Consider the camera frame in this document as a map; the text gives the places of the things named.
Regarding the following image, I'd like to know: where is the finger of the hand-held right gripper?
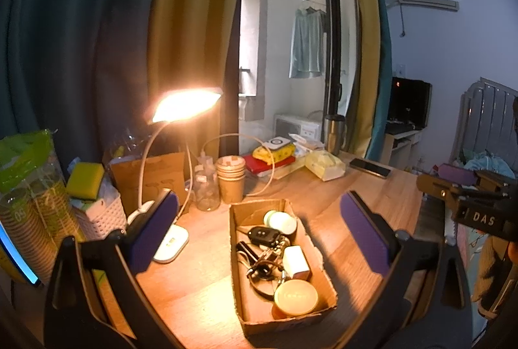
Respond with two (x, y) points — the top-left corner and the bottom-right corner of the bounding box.
(438, 163), (518, 192)
(417, 174), (478, 208)

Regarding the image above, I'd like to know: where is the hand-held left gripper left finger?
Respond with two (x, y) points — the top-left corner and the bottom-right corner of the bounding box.
(42, 189), (183, 349)

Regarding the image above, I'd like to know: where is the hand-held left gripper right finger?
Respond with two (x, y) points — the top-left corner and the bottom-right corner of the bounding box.
(338, 190), (474, 349)

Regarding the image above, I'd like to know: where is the white charger plug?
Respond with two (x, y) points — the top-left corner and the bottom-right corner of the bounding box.
(281, 246), (312, 280)

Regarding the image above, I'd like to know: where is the white pill bottle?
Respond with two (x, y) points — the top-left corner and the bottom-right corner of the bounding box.
(263, 210), (298, 234)

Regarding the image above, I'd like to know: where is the red food can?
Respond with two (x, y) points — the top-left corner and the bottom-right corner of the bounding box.
(271, 279), (320, 319)

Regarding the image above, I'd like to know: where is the black car key fob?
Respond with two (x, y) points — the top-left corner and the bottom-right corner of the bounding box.
(248, 226), (281, 246)

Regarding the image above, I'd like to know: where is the cardboard box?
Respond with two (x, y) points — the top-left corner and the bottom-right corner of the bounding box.
(229, 198), (338, 336)

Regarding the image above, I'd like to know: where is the key bunch with ring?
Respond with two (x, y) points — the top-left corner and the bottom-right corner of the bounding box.
(245, 246), (292, 299)

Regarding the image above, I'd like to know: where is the person's right hand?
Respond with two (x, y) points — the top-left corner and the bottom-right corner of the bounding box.
(479, 241), (518, 293)

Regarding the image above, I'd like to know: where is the white plastic basket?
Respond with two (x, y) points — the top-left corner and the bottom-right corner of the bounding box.
(73, 195), (127, 242)

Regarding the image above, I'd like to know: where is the white television stand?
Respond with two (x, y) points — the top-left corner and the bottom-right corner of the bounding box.
(378, 126), (423, 172)

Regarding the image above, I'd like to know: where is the brown lamp carton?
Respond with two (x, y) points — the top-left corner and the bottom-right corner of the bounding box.
(110, 151), (191, 217)

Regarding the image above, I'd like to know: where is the grey bed headboard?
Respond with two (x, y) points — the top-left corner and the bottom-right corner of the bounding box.
(457, 77), (518, 172)

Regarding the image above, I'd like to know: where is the clear plastic bottle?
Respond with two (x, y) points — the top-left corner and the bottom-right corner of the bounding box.
(193, 155), (221, 211)

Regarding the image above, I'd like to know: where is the black smartphone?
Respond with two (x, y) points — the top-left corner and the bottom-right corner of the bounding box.
(349, 157), (392, 179)

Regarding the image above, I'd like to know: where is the yellow tissue pack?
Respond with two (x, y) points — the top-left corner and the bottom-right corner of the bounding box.
(304, 151), (346, 182)

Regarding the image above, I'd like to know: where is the yellow green sponge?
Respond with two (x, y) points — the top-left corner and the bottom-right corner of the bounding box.
(66, 162), (105, 201)

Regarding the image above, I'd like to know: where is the black television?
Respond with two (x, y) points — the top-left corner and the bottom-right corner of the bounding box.
(388, 76), (433, 129)

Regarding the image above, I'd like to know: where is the stack of paper cups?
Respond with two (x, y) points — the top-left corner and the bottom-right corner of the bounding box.
(216, 155), (247, 204)

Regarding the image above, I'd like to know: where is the steel thermos mug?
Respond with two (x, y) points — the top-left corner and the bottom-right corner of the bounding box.
(324, 114), (347, 156)

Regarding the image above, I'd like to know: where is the white wet wipes pack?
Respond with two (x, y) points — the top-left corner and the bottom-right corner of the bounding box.
(289, 134), (324, 155)

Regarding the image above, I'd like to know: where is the yellow box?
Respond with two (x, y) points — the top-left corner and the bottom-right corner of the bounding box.
(252, 144), (297, 163)

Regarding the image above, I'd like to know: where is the red book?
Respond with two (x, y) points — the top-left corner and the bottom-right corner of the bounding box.
(243, 154), (296, 174)

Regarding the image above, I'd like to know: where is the green bag of cups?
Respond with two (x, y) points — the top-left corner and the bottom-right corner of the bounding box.
(0, 129), (87, 265)

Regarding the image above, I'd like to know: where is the white microwave oven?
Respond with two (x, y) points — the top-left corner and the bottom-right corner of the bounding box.
(274, 113), (322, 139)

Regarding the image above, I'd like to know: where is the white desk lamp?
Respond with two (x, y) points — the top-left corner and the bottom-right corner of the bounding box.
(127, 88), (223, 264)

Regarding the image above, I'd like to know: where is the yellow and teal curtain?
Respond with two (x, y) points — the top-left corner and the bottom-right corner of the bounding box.
(346, 0), (395, 161)

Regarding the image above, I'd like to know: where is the hanging pale garment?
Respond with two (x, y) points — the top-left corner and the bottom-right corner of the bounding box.
(288, 6), (326, 79)

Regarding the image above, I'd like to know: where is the white lamp cable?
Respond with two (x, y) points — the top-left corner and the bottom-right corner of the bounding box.
(183, 142), (194, 214)

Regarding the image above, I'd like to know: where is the white wireless charger pad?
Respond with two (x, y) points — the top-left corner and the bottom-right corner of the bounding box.
(262, 136), (293, 151)

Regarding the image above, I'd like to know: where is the white charging cable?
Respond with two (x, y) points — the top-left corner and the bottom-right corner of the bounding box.
(201, 132), (276, 198)

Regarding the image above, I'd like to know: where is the black sliding door frame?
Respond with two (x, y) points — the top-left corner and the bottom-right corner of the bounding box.
(324, 0), (361, 155)

